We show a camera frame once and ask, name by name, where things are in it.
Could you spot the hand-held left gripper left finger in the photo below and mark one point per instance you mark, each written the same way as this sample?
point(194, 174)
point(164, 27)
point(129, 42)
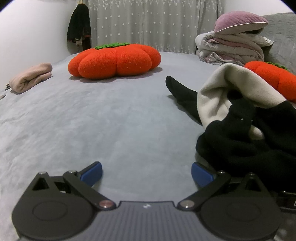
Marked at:
point(91, 173)

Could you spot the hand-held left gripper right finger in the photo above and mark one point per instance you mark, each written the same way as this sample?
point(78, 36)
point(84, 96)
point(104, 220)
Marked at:
point(201, 174)

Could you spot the cream shirt with black sleeves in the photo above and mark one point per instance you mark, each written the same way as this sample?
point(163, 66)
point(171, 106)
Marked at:
point(219, 92)

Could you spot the orange pumpkin cushion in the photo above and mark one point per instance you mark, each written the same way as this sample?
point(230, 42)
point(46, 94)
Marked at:
point(115, 62)
point(277, 78)

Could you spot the folded pink cloth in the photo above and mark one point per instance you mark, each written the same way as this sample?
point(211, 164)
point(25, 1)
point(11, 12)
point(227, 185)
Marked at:
point(30, 77)

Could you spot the small dark clip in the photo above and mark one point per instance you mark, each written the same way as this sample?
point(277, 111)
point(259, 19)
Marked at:
point(7, 87)

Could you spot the stack of folded quilts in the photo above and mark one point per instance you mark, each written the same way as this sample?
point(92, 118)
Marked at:
point(231, 51)

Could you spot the black hanging garment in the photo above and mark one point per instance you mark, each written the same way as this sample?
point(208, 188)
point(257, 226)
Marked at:
point(78, 23)

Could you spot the purple pillow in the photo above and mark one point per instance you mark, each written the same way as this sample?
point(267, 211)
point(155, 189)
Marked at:
point(238, 20)

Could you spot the grey star-print curtain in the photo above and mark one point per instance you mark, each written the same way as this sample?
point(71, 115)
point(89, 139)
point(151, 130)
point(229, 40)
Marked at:
point(150, 23)

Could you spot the grey quilted headboard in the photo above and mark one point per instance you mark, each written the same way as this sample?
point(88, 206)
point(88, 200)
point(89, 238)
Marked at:
point(284, 34)

